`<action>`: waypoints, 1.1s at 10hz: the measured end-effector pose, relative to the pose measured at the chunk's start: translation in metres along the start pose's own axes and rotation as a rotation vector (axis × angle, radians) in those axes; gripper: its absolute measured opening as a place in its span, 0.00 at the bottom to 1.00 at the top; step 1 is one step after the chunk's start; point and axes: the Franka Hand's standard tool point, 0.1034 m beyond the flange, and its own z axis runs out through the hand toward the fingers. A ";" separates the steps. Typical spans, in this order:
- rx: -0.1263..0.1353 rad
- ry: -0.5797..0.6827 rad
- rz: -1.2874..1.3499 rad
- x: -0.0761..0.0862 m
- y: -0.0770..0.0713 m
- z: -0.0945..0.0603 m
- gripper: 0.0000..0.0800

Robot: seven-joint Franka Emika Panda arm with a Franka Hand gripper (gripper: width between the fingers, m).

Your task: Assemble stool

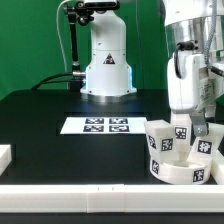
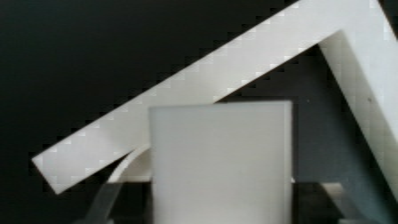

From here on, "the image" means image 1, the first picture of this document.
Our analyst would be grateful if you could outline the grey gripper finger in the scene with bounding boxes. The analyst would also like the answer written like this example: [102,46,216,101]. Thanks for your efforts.
[190,112,208,136]

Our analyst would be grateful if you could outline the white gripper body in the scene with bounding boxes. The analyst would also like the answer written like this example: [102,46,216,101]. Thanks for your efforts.
[167,53,224,113]

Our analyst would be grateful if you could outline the white round stool seat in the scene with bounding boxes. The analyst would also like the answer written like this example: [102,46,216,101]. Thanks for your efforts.
[150,158,211,185]

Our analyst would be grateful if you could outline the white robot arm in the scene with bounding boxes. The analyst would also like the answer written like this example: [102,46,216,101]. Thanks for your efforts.
[81,0,224,136]

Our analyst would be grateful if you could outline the paper sheet with markers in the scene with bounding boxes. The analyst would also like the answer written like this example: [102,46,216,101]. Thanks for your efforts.
[60,117,146,135]

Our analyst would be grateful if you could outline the white front rail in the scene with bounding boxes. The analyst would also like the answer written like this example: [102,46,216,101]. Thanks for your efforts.
[0,185,224,213]

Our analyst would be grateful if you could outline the black cables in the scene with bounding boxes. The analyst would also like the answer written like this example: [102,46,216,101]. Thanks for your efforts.
[31,73,75,90]

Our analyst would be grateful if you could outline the white cable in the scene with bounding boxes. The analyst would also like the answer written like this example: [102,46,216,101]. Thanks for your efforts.
[55,0,73,74]

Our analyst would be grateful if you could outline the white left rail block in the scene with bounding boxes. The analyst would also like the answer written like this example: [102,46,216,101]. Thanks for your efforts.
[0,145,12,176]

